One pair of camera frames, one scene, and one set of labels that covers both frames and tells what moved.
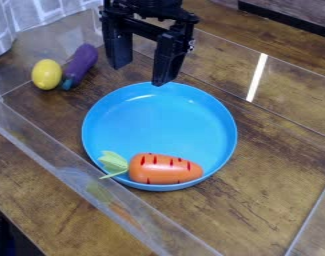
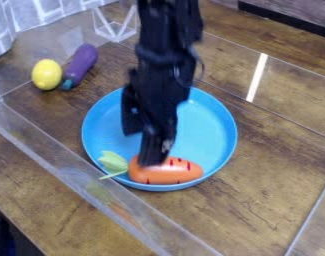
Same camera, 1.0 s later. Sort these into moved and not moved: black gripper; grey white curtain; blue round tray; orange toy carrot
Moved: black gripper
Not moved: grey white curtain; orange toy carrot; blue round tray
